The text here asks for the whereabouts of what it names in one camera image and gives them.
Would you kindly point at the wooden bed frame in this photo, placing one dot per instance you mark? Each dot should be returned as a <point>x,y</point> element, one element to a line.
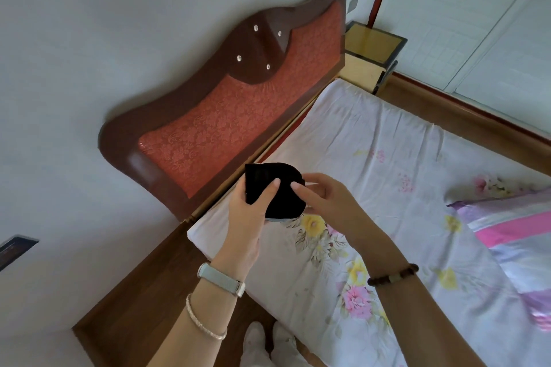
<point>172,293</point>

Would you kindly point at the floral white bed sheet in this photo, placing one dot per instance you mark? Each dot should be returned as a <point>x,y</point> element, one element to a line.
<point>387,207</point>

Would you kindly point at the person's left thumb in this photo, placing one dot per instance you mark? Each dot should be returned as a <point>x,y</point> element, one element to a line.
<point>267,192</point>

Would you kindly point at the person's white trousers legs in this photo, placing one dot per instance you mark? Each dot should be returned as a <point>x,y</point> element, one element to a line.
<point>271,347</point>

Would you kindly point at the black sock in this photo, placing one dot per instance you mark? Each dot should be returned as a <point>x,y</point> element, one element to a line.
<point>280,190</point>

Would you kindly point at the person's left hand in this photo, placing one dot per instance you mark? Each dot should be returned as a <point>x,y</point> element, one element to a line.
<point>243,224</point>

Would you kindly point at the dark wooden bedside table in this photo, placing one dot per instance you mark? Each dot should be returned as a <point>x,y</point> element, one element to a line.
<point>15,250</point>

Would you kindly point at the person's left forearm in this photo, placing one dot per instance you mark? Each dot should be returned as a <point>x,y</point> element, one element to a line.
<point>185,311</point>

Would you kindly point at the person's right hand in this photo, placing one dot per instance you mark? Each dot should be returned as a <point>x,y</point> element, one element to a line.
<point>340,203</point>

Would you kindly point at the person's right thumb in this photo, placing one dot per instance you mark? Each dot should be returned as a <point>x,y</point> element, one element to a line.
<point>306,193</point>

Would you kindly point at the pink striped quilt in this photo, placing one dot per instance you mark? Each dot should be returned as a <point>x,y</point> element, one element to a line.
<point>512,242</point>

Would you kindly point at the person's right forearm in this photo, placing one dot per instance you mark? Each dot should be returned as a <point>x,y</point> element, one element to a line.
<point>430,306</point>

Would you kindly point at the yellow bedside table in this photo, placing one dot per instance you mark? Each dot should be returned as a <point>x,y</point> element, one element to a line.
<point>372,55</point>

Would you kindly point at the white wrist watch band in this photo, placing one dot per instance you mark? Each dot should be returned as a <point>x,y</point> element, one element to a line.
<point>221,278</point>

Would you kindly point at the brown headboard with red upholstery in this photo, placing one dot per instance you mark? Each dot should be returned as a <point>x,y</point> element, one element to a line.
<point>224,104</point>

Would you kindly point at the grey wall socket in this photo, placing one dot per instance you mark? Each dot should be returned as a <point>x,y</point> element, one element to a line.
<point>354,3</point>

